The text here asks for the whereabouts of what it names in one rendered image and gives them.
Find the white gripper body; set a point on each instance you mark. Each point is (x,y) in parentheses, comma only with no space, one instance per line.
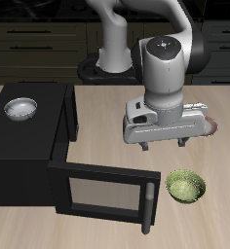
(172,128)

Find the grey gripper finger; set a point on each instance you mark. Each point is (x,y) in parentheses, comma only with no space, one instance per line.
(182,141)
(144,145)

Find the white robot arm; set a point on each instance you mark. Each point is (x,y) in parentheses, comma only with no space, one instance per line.
(164,69)

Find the brown plate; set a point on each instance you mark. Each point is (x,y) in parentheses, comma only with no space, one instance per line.
(211,126)

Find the green bowl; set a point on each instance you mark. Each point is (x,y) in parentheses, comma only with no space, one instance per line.
(185,186)

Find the grey bowl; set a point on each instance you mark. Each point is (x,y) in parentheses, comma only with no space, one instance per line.
(20,109)

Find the black microwave oven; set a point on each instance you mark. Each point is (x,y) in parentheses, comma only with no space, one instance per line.
(39,142)

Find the dark kitchen cupboards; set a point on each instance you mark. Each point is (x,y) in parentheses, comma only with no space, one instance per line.
(39,48)

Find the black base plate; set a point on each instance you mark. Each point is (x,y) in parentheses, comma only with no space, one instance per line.
(87,69)

